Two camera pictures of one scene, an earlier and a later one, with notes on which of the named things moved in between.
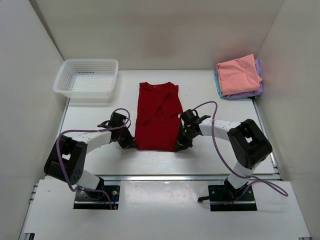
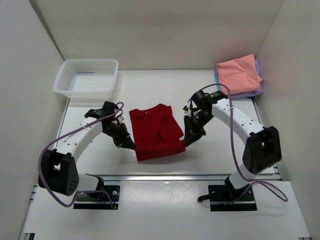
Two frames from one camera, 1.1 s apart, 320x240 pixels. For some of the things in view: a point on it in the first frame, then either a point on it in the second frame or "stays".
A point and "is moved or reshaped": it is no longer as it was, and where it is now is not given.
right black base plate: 230,198 stays
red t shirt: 158,110 is moved or reshaped
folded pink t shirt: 239,75 stays
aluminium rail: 180,177 stays
